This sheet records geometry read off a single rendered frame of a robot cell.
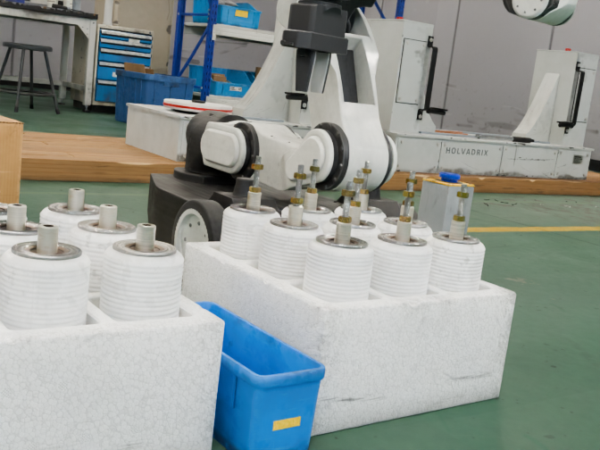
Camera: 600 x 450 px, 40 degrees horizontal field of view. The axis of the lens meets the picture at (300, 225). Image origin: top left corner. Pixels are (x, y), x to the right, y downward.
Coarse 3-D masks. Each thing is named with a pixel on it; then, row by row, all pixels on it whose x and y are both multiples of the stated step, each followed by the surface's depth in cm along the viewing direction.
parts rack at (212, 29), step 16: (208, 0) 618; (400, 0) 703; (208, 16) 612; (384, 16) 726; (400, 16) 707; (176, 32) 657; (192, 32) 664; (208, 32) 612; (224, 32) 617; (240, 32) 624; (256, 32) 634; (272, 32) 641; (176, 48) 658; (208, 48) 613; (176, 64) 663; (208, 64) 616; (208, 80) 619; (208, 96) 621; (224, 96) 629
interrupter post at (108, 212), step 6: (102, 204) 107; (108, 204) 107; (102, 210) 106; (108, 210) 106; (114, 210) 106; (102, 216) 106; (108, 216) 106; (114, 216) 106; (102, 222) 106; (108, 222) 106; (114, 222) 107; (102, 228) 106; (108, 228) 106; (114, 228) 107
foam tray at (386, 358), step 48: (192, 288) 136; (240, 288) 124; (288, 288) 115; (432, 288) 126; (480, 288) 133; (288, 336) 114; (336, 336) 109; (384, 336) 114; (432, 336) 120; (480, 336) 127; (336, 384) 111; (384, 384) 117; (432, 384) 123; (480, 384) 130
